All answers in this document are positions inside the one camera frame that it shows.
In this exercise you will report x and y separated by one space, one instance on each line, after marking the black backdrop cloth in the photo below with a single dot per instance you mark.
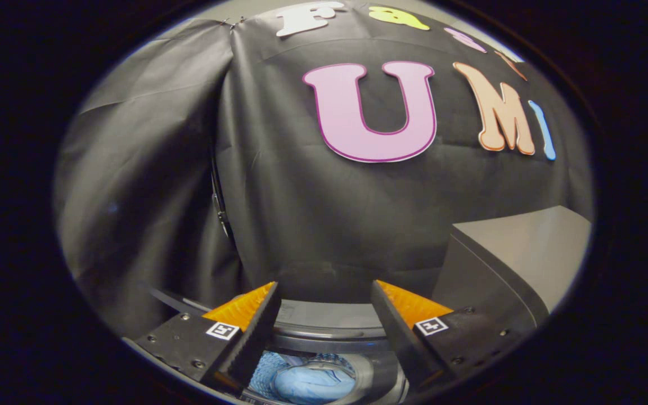
301 214

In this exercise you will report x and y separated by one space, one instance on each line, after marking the light blue shirt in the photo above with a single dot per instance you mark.
313 385

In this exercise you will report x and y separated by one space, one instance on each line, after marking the grey washing machine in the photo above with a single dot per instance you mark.
329 342

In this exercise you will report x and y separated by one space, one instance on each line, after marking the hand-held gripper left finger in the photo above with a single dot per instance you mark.
253 337

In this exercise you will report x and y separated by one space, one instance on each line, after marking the beige cabinet with dark frame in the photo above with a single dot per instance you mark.
526 253

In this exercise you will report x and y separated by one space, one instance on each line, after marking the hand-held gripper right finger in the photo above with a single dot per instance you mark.
397 332

